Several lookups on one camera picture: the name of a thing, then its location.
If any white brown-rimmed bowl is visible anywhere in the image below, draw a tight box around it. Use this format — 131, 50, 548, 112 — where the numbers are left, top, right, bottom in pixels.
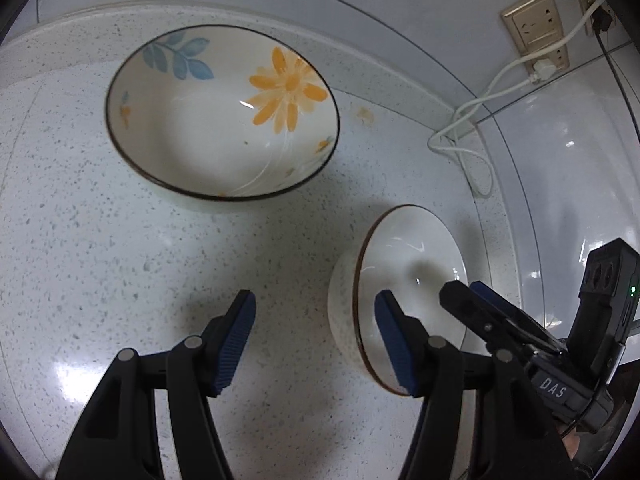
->
326, 204, 468, 396

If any floral ceramic bowl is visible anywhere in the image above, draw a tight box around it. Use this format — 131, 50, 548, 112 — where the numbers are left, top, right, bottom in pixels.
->
104, 24, 341, 214

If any beige wall socket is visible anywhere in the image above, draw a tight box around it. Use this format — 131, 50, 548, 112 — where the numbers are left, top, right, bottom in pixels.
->
578, 0, 618, 36
500, 0, 564, 56

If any black power cable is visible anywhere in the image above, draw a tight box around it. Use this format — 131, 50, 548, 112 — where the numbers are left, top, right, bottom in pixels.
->
591, 8, 640, 141

